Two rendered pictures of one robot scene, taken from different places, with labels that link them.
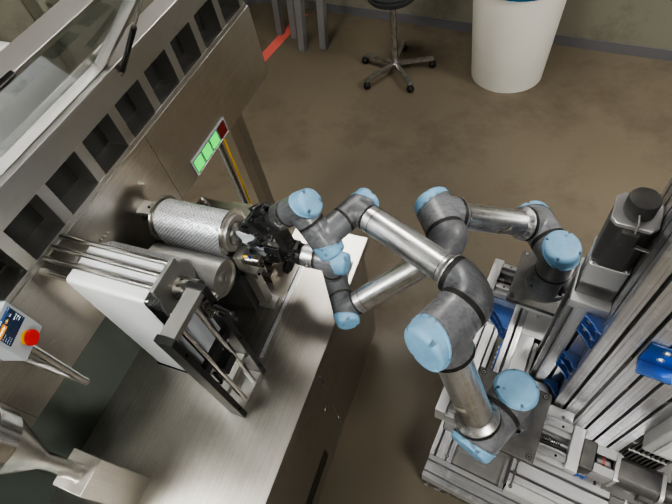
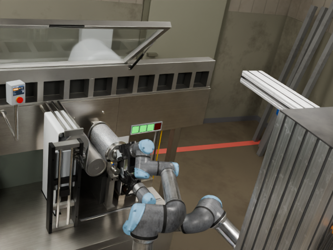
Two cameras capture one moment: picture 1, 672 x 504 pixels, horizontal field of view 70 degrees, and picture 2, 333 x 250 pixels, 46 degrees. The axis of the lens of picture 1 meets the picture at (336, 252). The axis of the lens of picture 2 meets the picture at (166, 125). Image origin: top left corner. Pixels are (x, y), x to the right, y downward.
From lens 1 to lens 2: 1.03 m
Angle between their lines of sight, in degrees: 32
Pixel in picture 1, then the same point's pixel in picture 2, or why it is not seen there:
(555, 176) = not seen: outside the picture
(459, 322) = (152, 213)
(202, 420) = (32, 220)
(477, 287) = (174, 210)
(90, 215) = (74, 104)
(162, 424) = (17, 210)
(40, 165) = (74, 73)
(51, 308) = (30, 122)
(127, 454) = not seen: outside the picture
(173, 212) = (103, 129)
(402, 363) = not seen: outside the picture
